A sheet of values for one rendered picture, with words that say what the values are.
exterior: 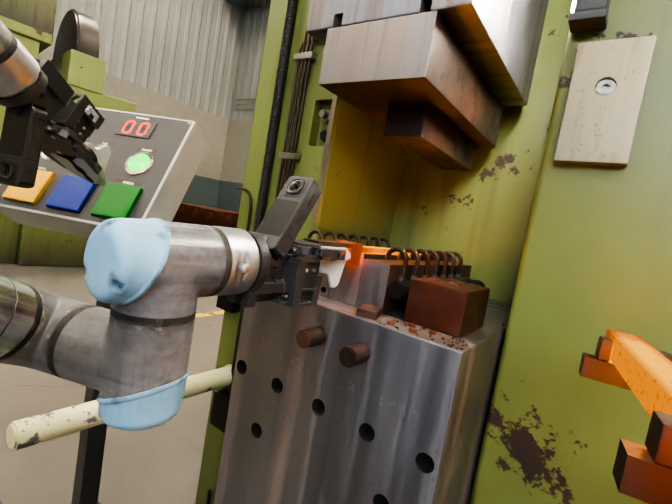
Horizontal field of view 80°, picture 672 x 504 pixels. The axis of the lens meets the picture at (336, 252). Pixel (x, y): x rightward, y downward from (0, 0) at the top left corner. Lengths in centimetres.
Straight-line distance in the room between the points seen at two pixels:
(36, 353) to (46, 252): 487
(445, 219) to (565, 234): 46
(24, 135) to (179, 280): 39
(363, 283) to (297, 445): 27
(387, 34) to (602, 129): 34
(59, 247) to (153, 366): 497
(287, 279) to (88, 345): 22
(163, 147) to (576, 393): 85
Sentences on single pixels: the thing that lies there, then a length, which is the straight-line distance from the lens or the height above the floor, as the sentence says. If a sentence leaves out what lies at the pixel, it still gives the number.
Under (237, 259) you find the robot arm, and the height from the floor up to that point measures 99.
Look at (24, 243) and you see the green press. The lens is 528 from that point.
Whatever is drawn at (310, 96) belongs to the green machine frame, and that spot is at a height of 130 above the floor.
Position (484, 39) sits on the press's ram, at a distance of 75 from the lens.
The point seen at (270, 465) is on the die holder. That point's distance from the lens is 74.
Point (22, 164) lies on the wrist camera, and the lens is 71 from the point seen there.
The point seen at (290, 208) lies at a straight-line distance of 50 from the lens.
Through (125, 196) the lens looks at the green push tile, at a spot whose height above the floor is 102.
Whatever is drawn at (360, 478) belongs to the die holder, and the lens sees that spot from 63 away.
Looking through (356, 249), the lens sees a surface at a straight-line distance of 62.
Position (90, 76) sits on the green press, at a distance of 540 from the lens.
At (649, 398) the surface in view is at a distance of 34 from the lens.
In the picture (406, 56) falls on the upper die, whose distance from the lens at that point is 67.
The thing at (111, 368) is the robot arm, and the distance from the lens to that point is 42.
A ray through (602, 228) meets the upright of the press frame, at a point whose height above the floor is 110.
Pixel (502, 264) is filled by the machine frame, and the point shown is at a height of 101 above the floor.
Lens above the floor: 105
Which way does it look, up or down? 5 degrees down
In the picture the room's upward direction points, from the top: 10 degrees clockwise
